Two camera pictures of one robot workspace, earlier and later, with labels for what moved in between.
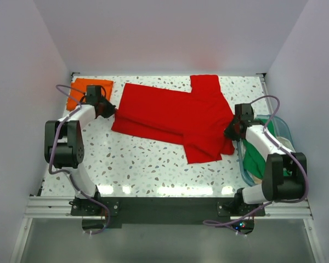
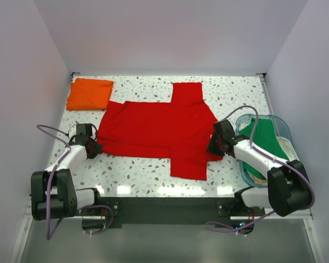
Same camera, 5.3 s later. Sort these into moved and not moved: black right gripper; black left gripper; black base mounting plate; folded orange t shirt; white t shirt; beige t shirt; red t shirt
Moved: black right gripper; red t shirt; black left gripper
Not moved: beige t shirt; black base mounting plate; folded orange t shirt; white t shirt
